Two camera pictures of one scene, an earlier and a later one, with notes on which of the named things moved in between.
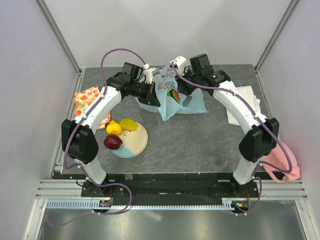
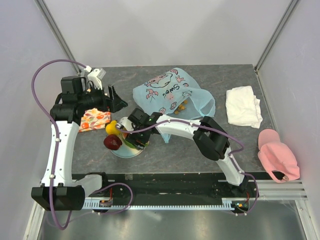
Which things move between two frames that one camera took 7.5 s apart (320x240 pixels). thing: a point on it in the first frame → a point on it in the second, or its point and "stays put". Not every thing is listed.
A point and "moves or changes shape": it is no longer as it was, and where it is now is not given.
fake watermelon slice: [174, 93] → [129, 144]
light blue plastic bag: [163, 81] moves or changes shape
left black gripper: [151, 98] → [114, 103]
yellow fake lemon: [113, 128] stays put
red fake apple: [112, 141] stays put
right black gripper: [182, 88] → [132, 137]
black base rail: [219, 185] stays put
